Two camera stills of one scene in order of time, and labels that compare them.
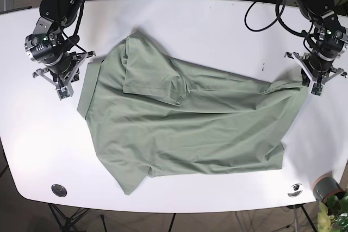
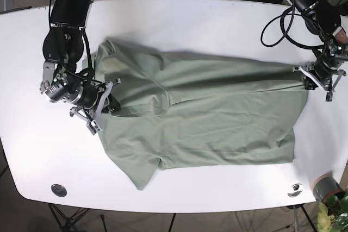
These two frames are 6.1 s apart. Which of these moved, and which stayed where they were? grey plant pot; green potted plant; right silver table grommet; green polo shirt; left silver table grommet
Moved: green polo shirt
Stayed: grey plant pot; left silver table grommet; green potted plant; right silver table grommet
